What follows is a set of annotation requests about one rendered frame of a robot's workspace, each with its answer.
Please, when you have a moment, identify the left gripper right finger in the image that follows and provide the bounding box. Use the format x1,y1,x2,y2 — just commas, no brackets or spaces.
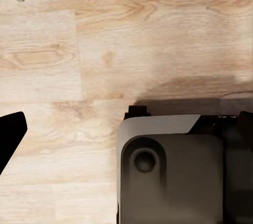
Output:
236,111,253,153

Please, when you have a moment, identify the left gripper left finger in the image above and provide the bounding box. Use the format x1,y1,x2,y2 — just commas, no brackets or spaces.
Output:
0,111,27,174

